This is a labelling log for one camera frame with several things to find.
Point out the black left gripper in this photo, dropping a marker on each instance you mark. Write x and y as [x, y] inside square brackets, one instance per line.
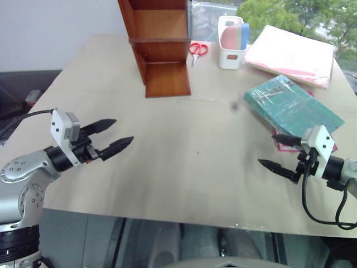
[83, 152]

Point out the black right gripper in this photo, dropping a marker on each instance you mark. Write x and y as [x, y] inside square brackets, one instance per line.
[308, 163]

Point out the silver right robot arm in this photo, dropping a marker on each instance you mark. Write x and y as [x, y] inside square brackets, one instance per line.
[350, 170]

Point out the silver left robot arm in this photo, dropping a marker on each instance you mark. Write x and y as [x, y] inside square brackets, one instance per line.
[22, 167]

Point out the green book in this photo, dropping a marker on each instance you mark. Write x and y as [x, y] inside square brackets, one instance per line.
[293, 107]

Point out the brown wooden shelf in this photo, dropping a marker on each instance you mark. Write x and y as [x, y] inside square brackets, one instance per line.
[164, 78]

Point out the red and white box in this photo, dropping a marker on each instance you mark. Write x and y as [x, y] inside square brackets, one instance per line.
[33, 98]

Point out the pink paper stack in plastic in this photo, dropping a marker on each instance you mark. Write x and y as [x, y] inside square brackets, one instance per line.
[293, 53]

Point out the white plastic storage bin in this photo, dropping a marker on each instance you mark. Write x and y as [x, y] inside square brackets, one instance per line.
[228, 60]

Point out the blue pad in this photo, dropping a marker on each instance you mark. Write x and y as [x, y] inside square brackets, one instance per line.
[244, 35]

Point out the yellow green pad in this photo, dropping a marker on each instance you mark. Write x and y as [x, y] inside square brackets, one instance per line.
[238, 36]

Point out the pink pad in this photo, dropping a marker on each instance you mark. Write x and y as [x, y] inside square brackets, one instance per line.
[230, 37]

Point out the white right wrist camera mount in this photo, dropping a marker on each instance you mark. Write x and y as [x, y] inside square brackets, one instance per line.
[320, 139]

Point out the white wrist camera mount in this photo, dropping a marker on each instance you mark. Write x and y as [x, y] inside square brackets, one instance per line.
[60, 125]
[320, 139]

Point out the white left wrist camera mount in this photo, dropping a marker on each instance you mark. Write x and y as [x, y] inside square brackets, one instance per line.
[60, 125]

